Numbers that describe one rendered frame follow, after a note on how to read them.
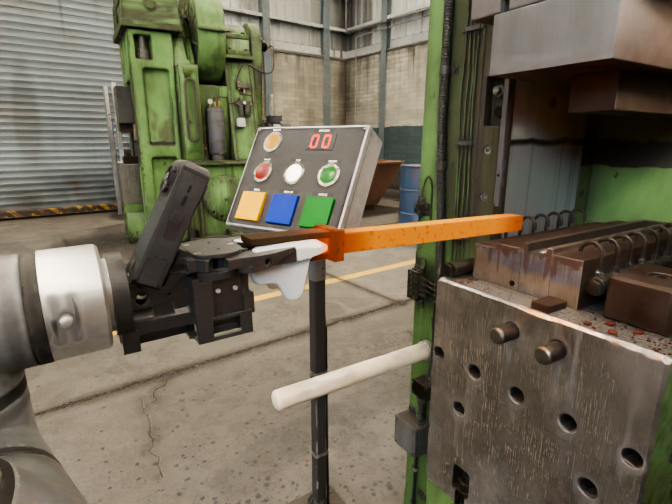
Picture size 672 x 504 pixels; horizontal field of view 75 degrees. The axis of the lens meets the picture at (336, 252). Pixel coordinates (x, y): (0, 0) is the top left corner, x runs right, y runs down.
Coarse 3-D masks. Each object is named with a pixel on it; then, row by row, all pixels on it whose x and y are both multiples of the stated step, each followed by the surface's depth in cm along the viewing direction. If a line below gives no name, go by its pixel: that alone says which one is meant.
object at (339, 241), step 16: (320, 224) 50; (400, 224) 54; (416, 224) 55; (432, 224) 55; (448, 224) 56; (464, 224) 58; (480, 224) 59; (496, 224) 61; (512, 224) 63; (256, 240) 42; (272, 240) 43; (288, 240) 44; (320, 240) 47; (336, 240) 46; (352, 240) 48; (368, 240) 50; (384, 240) 51; (400, 240) 52; (416, 240) 54; (432, 240) 55; (320, 256) 46; (336, 256) 47
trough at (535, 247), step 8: (632, 224) 90; (640, 224) 92; (648, 224) 92; (656, 224) 90; (592, 232) 82; (600, 232) 83; (608, 232) 85; (616, 232) 87; (552, 240) 75; (560, 240) 76; (568, 240) 78; (576, 240) 79; (528, 248) 72; (536, 248) 73; (544, 248) 74
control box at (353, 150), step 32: (288, 128) 111; (320, 128) 106; (352, 128) 101; (256, 160) 113; (288, 160) 107; (320, 160) 102; (352, 160) 98; (288, 192) 104; (320, 192) 99; (352, 192) 96; (256, 224) 106; (352, 224) 98
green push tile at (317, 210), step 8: (312, 200) 99; (320, 200) 98; (328, 200) 97; (304, 208) 99; (312, 208) 98; (320, 208) 97; (328, 208) 96; (304, 216) 98; (312, 216) 97; (320, 216) 96; (328, 216) 95; (304, 224) 98; (312, 224) 97
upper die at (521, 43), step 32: (576, 0) 60; (608, 0) 57; (640, 0) 58; (512, 32) 69; (544, 32) 65; (576, 32) 61; (608, 32) 58; (640, 32) 60; (512, 64) 70; (544, 64) 65; (576, 64) 62; (608, 64) 62; (640, 64) 62
